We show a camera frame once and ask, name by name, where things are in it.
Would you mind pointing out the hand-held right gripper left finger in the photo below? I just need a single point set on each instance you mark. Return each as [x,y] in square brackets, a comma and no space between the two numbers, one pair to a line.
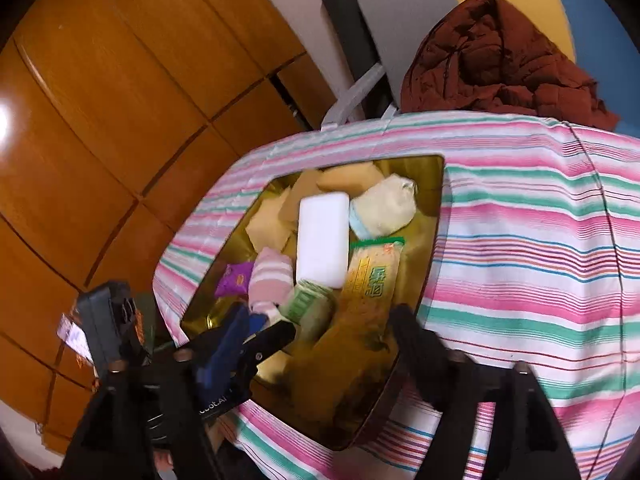
[225,345]

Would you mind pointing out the black rolled mat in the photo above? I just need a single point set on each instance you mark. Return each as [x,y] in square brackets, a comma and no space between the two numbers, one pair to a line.
[350,30]

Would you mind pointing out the striped bed cover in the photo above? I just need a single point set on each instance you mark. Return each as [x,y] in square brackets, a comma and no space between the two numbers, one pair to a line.
[525,260]

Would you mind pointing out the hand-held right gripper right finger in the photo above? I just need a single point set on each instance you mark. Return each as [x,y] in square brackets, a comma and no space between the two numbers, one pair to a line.
[412,337]

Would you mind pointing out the pink striped sock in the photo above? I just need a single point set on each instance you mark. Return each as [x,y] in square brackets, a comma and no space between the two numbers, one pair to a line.
[270,277]

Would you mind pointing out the yellow sponge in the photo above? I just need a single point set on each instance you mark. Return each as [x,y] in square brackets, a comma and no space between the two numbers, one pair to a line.
[270,225]
[302,195]
[350,177]

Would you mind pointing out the cream sock roll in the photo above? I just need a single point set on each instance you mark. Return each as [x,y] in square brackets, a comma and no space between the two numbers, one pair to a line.
[382,207]

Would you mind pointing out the yellow green snack packet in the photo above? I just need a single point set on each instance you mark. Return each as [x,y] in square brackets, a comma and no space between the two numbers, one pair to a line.
[372,280]

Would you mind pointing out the purple snack packet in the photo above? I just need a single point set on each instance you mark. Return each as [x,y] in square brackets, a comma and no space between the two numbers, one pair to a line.
[234,280]

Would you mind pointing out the metal tin box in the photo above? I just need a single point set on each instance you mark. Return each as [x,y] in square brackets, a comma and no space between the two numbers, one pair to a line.
[422,210]

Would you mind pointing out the wooden wardrobe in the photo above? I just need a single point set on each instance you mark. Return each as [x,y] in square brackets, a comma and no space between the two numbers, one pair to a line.
[125,110]

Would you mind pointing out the brown quilted jacket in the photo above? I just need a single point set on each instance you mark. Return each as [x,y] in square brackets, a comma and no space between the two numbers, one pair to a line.
[500,60]

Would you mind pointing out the green striped sock roll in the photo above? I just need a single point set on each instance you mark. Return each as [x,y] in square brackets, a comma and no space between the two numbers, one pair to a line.
[307,307]

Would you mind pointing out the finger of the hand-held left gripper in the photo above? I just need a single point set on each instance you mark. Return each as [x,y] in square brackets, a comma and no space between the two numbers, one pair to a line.
[270,342]

